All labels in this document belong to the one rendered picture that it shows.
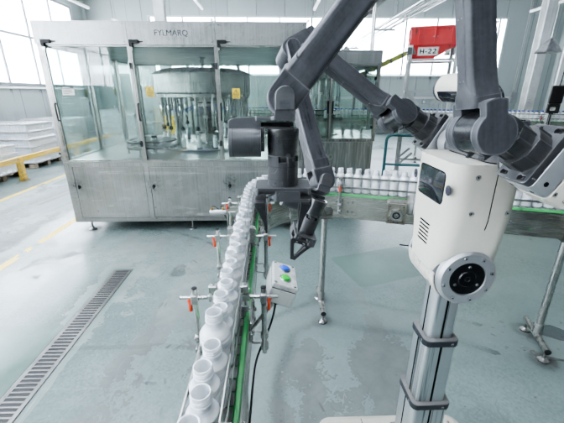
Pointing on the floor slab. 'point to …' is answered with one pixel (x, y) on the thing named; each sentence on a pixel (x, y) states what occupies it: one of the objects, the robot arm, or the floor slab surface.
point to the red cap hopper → (437, 36)
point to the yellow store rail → (26, 159)
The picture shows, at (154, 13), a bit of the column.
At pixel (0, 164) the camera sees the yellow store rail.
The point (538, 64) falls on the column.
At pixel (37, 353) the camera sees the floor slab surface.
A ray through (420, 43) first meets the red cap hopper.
